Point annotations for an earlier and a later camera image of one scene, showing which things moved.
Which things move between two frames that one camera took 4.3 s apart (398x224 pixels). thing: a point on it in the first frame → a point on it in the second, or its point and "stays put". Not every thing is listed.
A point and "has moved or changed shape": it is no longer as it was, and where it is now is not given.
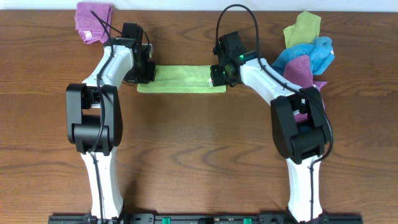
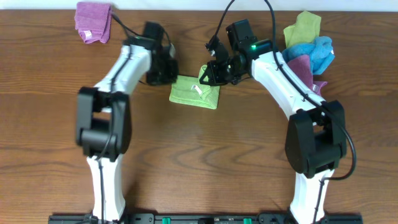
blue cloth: (320, 54) stays put
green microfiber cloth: (181, 79) has moved or changed shape
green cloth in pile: (306, 28) stays put
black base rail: (207, 218) stays put
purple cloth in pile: (299, 71) stays put
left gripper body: (148, 72) → (166, 74)
